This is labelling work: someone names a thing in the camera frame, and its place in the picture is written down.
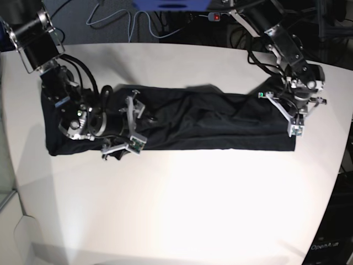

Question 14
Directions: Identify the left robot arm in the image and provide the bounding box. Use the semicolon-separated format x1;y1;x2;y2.
222;1;327;137

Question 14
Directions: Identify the glass side panel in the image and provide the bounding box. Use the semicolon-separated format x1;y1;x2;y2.
1;121;17;208

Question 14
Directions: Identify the blue plastic bin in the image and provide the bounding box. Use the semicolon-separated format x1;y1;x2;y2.
132;0;211;12

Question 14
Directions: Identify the grey power strip red switch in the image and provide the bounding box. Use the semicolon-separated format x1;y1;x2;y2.
207;12;230;22

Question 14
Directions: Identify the black OpenArm control box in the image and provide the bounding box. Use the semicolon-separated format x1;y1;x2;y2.
303;172;352;264

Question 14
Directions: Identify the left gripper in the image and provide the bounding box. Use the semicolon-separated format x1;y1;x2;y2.
258;92;327;137

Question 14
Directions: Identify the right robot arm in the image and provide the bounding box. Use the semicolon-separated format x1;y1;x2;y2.
1;1;147;158

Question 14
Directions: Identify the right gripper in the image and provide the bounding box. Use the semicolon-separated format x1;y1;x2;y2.
101;89;147;160

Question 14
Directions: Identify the dark long-sleeve T-shirt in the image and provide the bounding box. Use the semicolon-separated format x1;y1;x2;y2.
41;85;296;156

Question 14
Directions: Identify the light grey cable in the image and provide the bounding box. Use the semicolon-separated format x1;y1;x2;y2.
86;8;208;44

